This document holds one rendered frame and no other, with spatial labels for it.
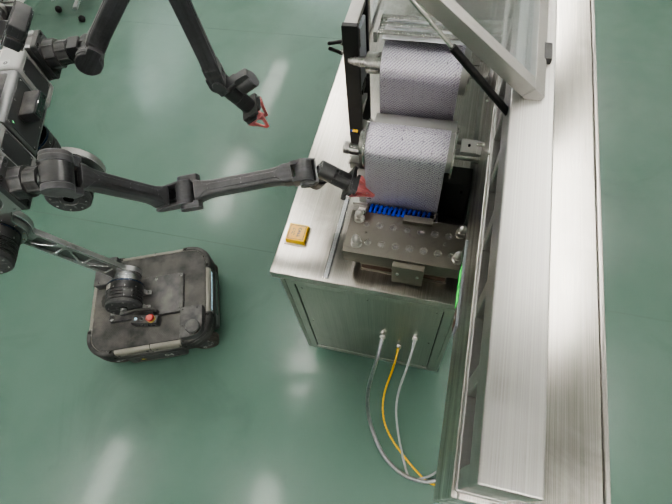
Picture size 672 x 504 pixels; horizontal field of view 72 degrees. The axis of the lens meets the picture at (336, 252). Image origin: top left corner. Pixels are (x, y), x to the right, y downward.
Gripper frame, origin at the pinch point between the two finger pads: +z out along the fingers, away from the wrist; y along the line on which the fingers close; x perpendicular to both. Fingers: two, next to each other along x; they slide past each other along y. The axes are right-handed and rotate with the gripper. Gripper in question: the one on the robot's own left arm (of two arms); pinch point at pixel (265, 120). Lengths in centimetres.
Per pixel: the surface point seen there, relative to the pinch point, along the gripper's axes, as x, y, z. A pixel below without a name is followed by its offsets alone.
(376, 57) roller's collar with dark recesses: -51, -15, -8
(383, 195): -33, -46, 15
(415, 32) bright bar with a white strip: -64, -19, -11
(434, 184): -51, -52, 14
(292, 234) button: 2.6, -44.9, 12.6
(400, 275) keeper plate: -29, -70, 25
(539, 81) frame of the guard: -85, -68, -24
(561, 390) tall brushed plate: -67, -120, -7
